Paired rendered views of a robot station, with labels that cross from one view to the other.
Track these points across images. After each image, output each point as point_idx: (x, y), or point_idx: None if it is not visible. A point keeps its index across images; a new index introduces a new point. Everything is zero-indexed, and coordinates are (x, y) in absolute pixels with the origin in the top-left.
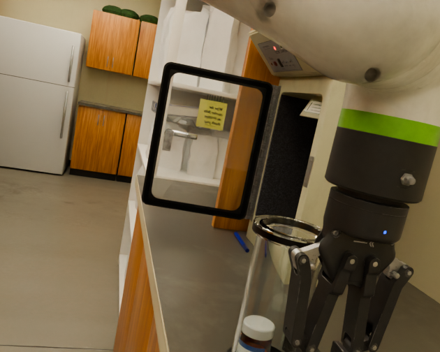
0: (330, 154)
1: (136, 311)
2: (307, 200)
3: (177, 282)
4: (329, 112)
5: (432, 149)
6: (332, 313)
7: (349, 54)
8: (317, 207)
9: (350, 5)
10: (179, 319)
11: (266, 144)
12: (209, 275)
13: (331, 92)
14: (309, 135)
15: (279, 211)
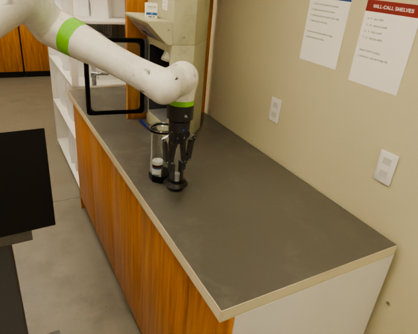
0: (166, 110)
1: (96, 169)
2: None
3: (121, 152)
4: (173, 62)
5: (191, 107)
6: None
7: (161, 103)
8: None
9: (159, 96)
10: (127, 166)
11: None
12: (133, 146)
13: (172, 54)
14: (168, 62)
15: (160, 105)
